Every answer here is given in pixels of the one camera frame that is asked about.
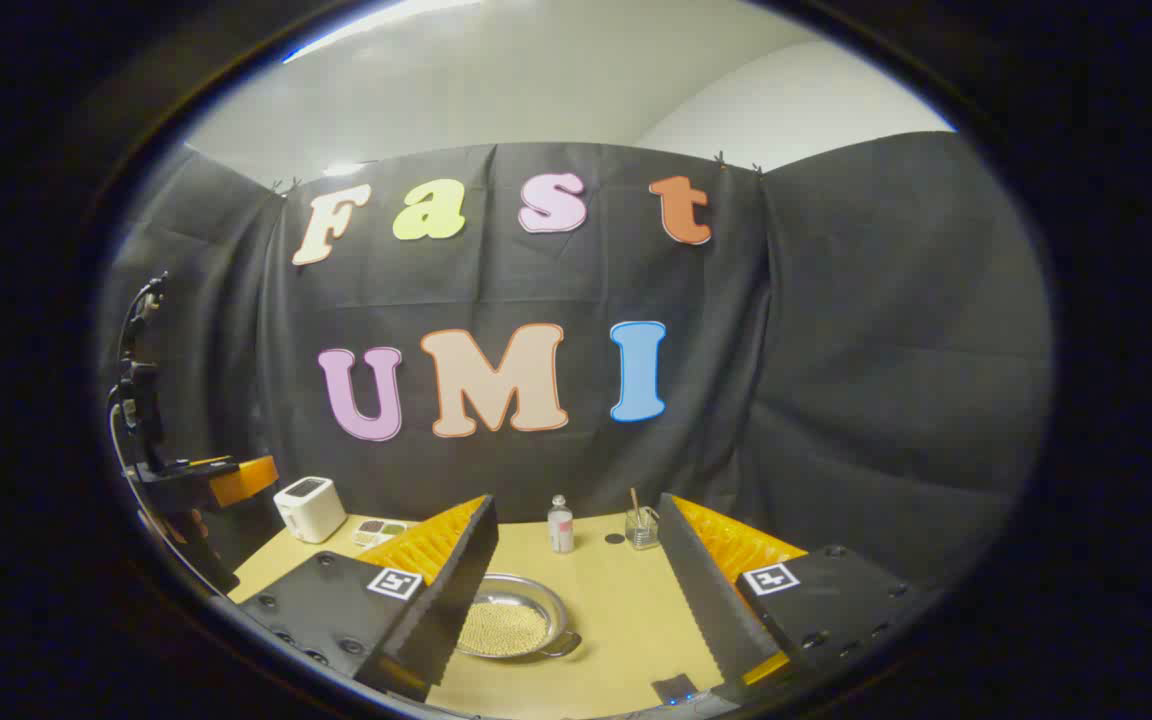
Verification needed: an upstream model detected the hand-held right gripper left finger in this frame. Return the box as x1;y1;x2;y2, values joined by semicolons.
236;493;500;703

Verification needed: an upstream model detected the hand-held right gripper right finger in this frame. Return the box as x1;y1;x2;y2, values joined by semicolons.
656;492;937;706

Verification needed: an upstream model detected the silver pot with beans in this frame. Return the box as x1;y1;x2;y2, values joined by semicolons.
454;572;583;661

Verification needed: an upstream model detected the white toaster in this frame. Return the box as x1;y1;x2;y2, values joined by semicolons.
273;476;348;544

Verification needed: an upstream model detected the white divided bean dish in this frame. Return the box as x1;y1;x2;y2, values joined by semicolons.
351;517;409;549

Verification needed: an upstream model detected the small black box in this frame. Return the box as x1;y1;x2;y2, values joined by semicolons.
651;673;702;706

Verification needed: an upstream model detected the clear bottle with pink label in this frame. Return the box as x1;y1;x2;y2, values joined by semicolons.
547;494;575;554

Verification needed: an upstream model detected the clear wire holder cup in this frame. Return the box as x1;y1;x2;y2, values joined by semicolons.
624;505;661;551

